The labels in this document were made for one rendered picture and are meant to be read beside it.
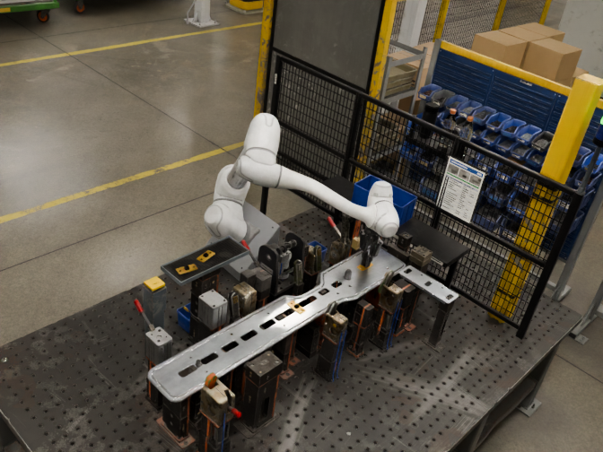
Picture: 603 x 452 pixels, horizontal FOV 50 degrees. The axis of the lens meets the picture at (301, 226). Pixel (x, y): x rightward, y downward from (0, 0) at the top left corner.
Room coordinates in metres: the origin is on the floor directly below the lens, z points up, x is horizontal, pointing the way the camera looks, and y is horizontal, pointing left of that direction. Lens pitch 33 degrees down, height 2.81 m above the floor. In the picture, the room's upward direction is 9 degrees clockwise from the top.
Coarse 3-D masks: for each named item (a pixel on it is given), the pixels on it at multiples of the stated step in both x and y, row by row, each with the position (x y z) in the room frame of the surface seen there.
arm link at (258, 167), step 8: (248, 152) 2.43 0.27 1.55; (256, 152) 2.41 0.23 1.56; (264, 152) 2.42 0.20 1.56; (272, 152) 2.44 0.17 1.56; (240, 160) 2.39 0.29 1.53; (248, 160) 2.38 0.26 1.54; (256, 160) 2.39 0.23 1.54; (264, 160) 2.40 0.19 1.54; (272, 160) 2.42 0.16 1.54; (240, 168) 2.36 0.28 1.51; (248, 168) 2.36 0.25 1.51; (256, 168) 2.36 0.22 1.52; (264, 168) 2.37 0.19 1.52; (272, 168) 2.39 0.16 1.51; (280, 168) 2.41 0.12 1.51; (240, 176) 2.37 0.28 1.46; (248, 176) 2.35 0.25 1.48; (256, 176) 2.35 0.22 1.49; (264, 176) 2.36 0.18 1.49; (272, 176) 2.37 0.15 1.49; (256, 184) 2.37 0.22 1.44; (264, 184) 2.36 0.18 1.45; (272, 184) 2.37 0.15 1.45
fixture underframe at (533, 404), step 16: (544, 368) 2.71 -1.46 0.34; (528, 384) 2.68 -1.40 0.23; (512, 400) 2.54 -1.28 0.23; (528, 400) 2.71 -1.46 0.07; (0, 416) 1.80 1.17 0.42; (496, 416) 2.41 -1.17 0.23; (528, 416) 2.65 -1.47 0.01; (0, 432) 1.79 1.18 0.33; (480, 432) 2.15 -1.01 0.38; (0, 448) 1.79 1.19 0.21; (16, 448) 1.79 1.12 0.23; (464, 448) 2.13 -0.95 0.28
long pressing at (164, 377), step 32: (352, 256) 2.56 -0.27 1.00; (384, 256) 2.61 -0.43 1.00; (320, 288) 2.29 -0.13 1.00; (352, 288) 2.32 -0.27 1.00; (256, 320) 2.01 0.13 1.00; (288, 320) 2.04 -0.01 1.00; (192, 352) 1.78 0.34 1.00; (224, 352) 1.80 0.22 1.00; (256, 352) 1.83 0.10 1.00; (160, 384) 1.60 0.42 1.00; (192, 384) 1.62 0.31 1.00
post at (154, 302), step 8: (144, 288) 1.95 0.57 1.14; (160, 288) 1.96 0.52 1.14; (144, 296) 1.95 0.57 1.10; (152, 296) 1.92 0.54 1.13; (160, 296) 1.95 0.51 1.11; (144, 304) 1.95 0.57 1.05; (152, 304) 1.92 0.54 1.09; (160, 304) 1.95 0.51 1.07; (144, 312) 1.96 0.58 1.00; (152, 312) 1.92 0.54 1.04; (160, 312) 1.95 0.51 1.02; (144, 320) 1.96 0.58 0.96; (152, 320) 1.93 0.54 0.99; (160, 320) 1.95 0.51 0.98; (144, 328) 1.96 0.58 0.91; (144, 336) 1.96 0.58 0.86
